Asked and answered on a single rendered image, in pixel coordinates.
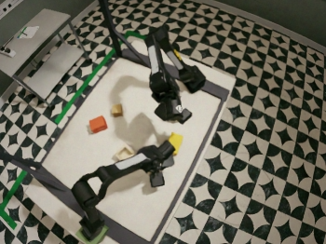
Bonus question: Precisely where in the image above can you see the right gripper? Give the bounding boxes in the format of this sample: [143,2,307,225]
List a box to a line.
[149,165,165,188]

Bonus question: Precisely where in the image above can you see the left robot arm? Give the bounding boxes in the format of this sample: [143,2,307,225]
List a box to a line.
[144,26,201,121]

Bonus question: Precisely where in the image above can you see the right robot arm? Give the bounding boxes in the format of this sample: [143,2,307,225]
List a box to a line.
[71,140,176,242]

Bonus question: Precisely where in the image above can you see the red cube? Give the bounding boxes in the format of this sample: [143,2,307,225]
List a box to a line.
[88,115,108,134]

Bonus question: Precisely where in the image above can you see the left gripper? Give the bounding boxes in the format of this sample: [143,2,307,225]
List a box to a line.
[151,92,192,125]

